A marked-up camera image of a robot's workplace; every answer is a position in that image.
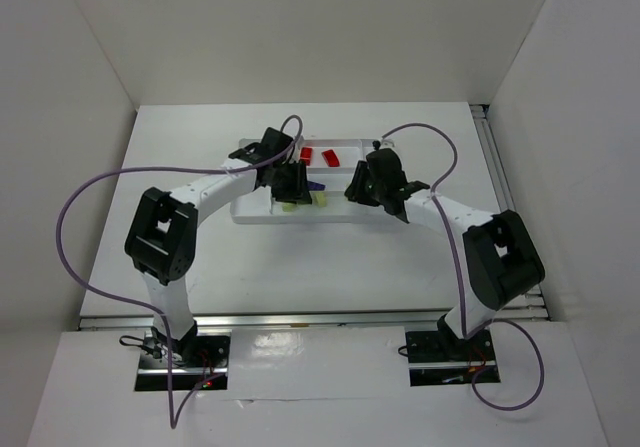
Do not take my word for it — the purple lego brick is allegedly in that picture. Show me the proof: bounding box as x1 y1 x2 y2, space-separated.
307 181 326 191

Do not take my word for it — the pale green square lego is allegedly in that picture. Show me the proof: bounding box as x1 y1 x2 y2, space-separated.
281 202 298 213

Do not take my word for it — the red lego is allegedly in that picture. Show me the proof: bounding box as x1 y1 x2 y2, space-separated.
299 147 313 166

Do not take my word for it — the pale green long lego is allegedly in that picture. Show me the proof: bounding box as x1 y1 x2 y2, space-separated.
311 191 328 208

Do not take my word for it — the red curved lego brick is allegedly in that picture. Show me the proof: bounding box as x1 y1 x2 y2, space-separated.
321 149 340 168

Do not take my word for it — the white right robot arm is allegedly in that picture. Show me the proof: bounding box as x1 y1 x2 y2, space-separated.
345 141 546 360

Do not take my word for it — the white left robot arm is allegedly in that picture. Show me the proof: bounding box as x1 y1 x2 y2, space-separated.
124 127 311 361

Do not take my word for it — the white compartment tray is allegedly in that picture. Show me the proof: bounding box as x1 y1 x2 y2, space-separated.
230 138 393 224

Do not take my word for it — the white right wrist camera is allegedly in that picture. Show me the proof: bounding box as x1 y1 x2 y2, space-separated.
372 139 395 151

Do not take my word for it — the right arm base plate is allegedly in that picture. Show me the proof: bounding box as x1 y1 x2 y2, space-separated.
397 330 501 387

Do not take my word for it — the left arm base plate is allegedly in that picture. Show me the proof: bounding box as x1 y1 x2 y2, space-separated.
132 334 231 392

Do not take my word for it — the aluminium rail right side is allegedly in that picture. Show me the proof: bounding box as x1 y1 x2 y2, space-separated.
469 102 546 308

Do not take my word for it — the aluminium rail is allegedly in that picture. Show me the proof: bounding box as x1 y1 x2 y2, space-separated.
469 102 546 308
77 307 546 331

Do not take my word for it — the aluminium rail front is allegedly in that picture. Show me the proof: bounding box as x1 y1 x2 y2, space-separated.
77 307 546 331

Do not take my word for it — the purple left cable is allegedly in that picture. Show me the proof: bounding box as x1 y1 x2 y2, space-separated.
55 114 304 429

